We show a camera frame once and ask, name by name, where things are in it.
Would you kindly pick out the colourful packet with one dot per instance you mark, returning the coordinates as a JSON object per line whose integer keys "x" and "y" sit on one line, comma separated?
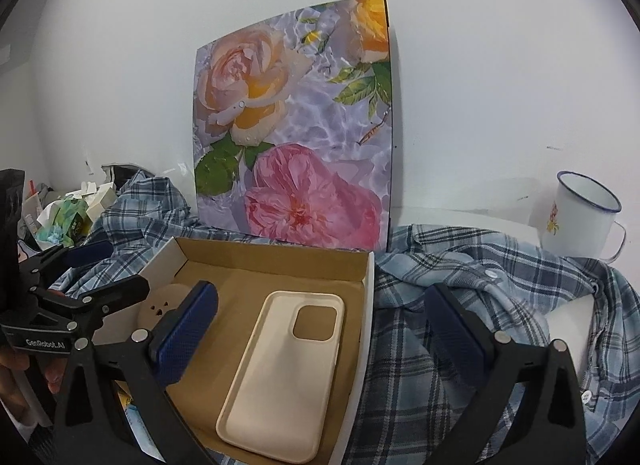
{"x": 137, "y": 425}

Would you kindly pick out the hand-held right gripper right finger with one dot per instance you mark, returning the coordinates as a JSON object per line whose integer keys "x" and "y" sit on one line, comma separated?
{"x": 460, "y": 335}

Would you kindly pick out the round beige plastic disc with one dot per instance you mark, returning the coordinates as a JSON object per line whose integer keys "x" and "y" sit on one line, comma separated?
{"x": 167, "y": 300}

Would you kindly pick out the white enamel mug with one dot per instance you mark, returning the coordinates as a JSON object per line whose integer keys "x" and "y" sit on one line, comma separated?
{"x": 575, "y": 225}

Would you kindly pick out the blue plaid shirt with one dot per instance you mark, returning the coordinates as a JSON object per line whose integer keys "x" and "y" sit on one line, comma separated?
{"x": 425, "y": 255}

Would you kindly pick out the white crumpled paper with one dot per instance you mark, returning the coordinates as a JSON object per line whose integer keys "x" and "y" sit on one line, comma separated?
{"x": 97, "y": 195}

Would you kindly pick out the person's left hand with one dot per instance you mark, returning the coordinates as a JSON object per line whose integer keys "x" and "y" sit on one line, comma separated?
{"x": 15, "y": 375}

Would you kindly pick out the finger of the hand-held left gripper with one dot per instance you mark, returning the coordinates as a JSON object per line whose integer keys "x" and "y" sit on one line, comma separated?
{"x": 120, "y": 290}
{"x": 90, "y": 252}

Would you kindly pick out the floral poster board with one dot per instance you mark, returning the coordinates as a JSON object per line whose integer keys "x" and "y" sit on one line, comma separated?
{"x": 300, "y": 120}

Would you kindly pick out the cardboard box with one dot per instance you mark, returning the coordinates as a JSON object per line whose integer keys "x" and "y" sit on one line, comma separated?
{"x": 235, "y": 265}

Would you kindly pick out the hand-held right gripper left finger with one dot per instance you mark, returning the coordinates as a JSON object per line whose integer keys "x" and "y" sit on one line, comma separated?
{"x": 185, "y": 335}

